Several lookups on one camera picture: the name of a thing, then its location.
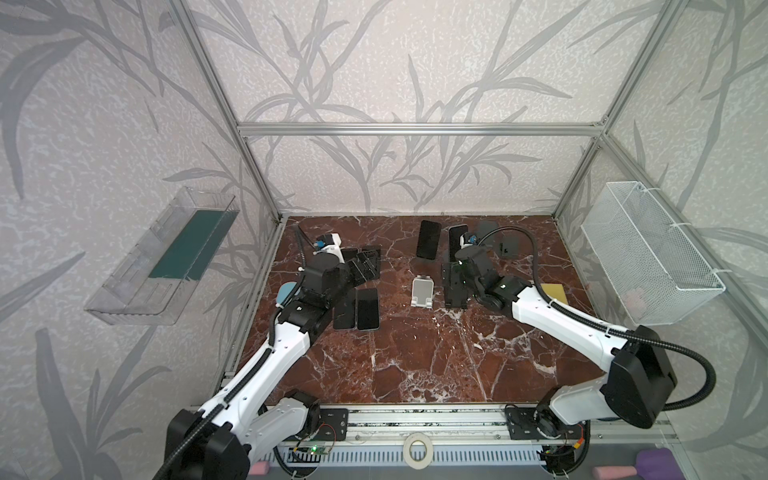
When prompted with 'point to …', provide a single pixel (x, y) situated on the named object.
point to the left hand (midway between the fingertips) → (373, 249)
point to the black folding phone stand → (455, 291)
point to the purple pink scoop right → (651, 464)
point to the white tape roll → (414, 464)
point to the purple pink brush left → (260, 468)
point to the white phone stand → (422, 291)
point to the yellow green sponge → (555, 291)
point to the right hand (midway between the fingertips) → (456, 257)
